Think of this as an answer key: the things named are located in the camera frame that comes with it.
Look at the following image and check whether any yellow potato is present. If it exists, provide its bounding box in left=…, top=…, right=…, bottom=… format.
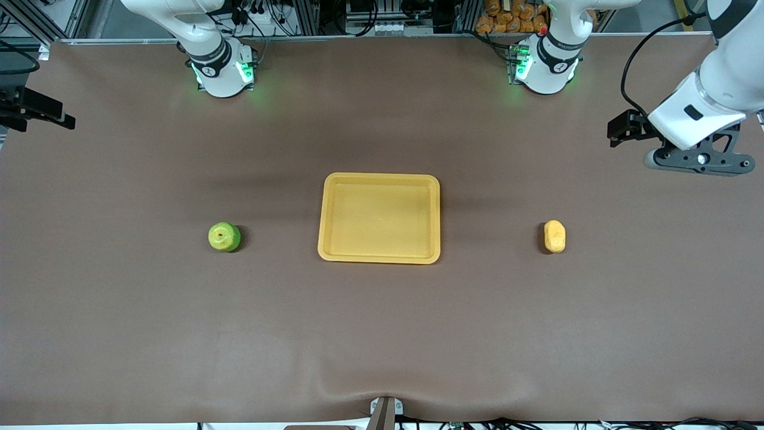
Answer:
left=543, top=220, right=566, bottom=254

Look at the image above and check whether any yellow plastic tray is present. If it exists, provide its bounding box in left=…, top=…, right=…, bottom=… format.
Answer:
left=318, top=173, right=441, bottom=264

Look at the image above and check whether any aluminium frame post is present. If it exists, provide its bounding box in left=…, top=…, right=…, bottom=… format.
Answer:
left=295, top=0, right=318, bottom=35
left=457, top=0, right=481, bottom=33

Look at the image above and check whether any green apple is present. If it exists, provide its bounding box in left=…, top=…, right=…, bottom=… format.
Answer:
left=208, top=222, right=242, bottom=253

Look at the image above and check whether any brown table mat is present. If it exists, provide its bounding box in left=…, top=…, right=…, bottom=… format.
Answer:
left=0, top=33, right=764, bottom=426

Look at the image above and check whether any orange snack packet pile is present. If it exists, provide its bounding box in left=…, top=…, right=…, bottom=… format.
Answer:
left=476, top=0, right=549, bottom=35

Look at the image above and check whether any white power strip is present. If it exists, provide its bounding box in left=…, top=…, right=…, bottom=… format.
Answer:
left=230, top=3, right=281, bottom=38

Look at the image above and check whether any aluminium table edge rail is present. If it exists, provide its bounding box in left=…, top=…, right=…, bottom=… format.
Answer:
left=60, top=33, right=717, bottom=44

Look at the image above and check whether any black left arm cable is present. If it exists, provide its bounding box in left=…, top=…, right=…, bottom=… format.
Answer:
left=620, top=13, right=709, bottom=118

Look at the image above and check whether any metal clamp bracket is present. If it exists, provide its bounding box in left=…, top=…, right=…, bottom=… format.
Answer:
left=369, top=397, right=404, bottom=430

